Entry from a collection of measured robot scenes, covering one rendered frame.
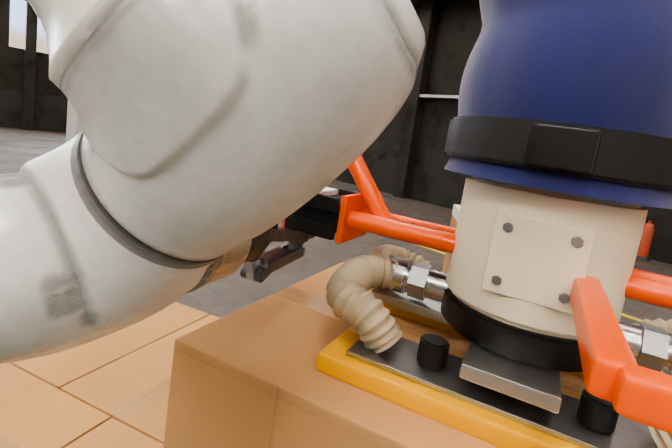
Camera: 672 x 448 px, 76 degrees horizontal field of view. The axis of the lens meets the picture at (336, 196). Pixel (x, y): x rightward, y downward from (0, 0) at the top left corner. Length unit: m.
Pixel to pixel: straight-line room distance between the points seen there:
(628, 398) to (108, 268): 0.25
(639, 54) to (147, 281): 0.38
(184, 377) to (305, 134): 0.36
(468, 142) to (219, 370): 0.32
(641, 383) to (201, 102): 0.23
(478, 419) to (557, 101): 0.27
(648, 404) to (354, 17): 0.21
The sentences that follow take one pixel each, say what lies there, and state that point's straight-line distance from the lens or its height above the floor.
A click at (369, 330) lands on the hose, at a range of 0.44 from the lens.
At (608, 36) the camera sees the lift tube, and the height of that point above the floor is 1.39.
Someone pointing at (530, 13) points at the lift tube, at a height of 1.42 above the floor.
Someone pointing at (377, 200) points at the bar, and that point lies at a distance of 0.53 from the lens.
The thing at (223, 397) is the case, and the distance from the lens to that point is 0.47.
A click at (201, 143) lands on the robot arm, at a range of 0.18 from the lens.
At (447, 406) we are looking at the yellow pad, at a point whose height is 1.08.
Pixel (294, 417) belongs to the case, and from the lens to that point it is 0.43.
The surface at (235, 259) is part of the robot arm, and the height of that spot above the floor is 1.18.
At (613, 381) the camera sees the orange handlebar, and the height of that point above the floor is 1.19.
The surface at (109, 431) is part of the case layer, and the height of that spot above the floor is 0.54.
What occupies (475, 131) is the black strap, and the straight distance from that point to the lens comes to 0.42.
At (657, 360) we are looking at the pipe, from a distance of 0.52.
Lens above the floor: 1.29
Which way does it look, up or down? 8 degrees down
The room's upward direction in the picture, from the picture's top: 8 degrees clockwise
